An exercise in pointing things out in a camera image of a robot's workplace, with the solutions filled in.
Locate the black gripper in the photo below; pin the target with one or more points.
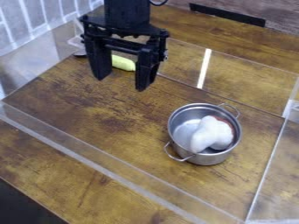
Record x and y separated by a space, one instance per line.
124 29

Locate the white red toy mushroom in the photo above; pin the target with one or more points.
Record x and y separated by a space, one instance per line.
214 134

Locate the silver metal pot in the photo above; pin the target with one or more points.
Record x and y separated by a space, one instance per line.
184 122

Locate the yellow green toy vegetable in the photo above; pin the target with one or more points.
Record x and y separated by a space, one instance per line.
124 63

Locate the black bar on table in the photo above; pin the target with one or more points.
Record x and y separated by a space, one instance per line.
246 19

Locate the clear acrylic enclosure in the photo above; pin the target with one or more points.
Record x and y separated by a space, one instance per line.
85 144

